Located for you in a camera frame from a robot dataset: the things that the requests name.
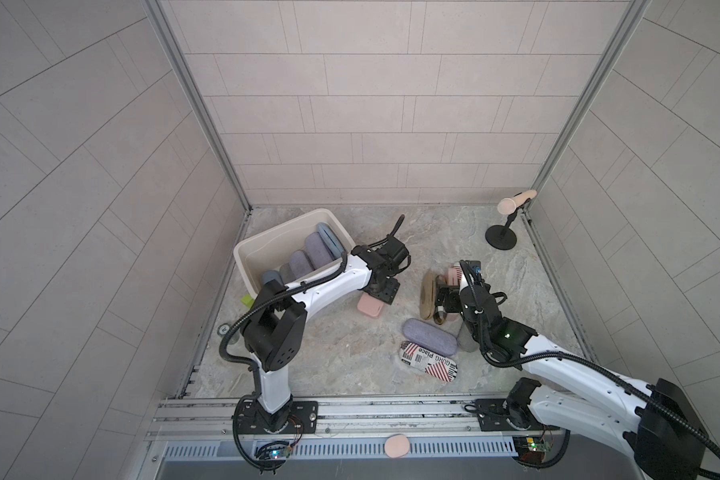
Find blue oval case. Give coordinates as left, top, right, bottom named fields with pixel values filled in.
left=261, top=270, right=285, bottom=285

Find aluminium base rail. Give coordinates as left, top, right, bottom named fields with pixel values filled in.
left=143, top=392, right=649, bottom=442

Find purple case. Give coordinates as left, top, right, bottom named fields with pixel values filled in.
left=402, top=318, right=458, bottom=357
left=305, top=232, right=335, bottom=270

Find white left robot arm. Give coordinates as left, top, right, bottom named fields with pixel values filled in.
left=218, top=234, right=411, bottom=433

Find flag newspaper case front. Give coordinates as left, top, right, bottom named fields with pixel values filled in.
left=399, top=341, right=458, bottom=383

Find pink microphone on black stand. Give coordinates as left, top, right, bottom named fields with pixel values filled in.
left=485, top=190, right=538, bottom=251

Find left circuit board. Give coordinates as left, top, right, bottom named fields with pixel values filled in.
left=255, top=441, right=294, bottom=462

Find circuit board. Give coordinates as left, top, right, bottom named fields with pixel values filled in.
left=512, top=436, right=554, bottom=464
left=255, top=441, right=294, bottom=462

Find light blue case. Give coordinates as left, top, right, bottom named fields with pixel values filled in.
left=317, top=222, right=345, bottom=259

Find pink oval pad on rail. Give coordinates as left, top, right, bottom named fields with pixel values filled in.
left=384, top=434, right=411, bottom=459

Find plaid brown case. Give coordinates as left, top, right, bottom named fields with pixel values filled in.
left=432, top=275, right=450, bottom=325

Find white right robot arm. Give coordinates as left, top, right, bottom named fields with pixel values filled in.
left=422, top=261, right=720, bottom=479

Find dark grey oval case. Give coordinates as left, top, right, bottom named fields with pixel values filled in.
left=279, top=263, right=295, bottom=284

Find grey oval case right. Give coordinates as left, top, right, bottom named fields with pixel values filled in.
left=457, top=323, right=479, bottom=352

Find lilac case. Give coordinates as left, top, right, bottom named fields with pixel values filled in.
left=288, top=250, right=315, bottom=279

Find cream plastic storage box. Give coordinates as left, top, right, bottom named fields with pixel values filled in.
left=234, top=208, right=356, bottom=297

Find green small cube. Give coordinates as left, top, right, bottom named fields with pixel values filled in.
left=241, top=294, right=254, bottom=308

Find beige case middle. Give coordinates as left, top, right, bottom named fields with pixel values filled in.
left=419, top=270, right=438, bottom=320

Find right circuit board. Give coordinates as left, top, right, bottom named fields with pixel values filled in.
left=512, top=436, right=554, bottom=464

